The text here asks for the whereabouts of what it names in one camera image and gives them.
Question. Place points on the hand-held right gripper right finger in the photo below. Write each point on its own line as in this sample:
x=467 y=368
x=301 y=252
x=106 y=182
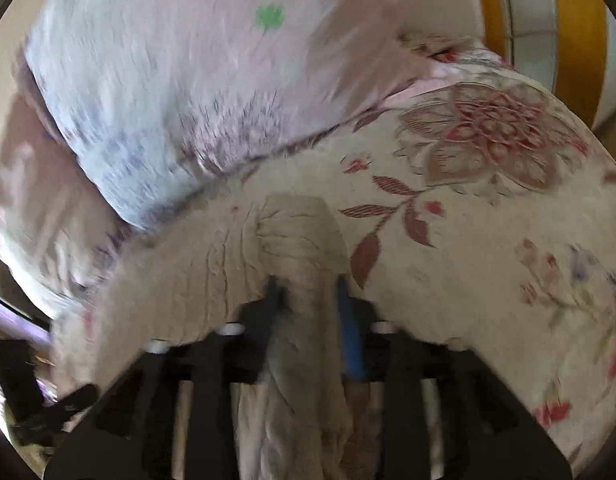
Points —
x=351 y=332

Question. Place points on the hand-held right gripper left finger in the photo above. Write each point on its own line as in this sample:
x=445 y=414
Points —
x=274 y=305

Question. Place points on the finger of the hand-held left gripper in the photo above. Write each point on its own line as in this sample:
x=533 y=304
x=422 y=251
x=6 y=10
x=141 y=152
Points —
x=75 y=399
x=15 y=367

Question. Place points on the floral bed sheet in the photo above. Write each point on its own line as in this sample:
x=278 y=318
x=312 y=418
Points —
x=487 y=260

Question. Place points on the pink floral pillow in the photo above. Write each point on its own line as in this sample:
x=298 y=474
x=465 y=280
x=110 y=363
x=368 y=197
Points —
x=33 y=200

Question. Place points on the pink pillow with tree print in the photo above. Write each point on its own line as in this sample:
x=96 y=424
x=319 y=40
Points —
x=178 y=85

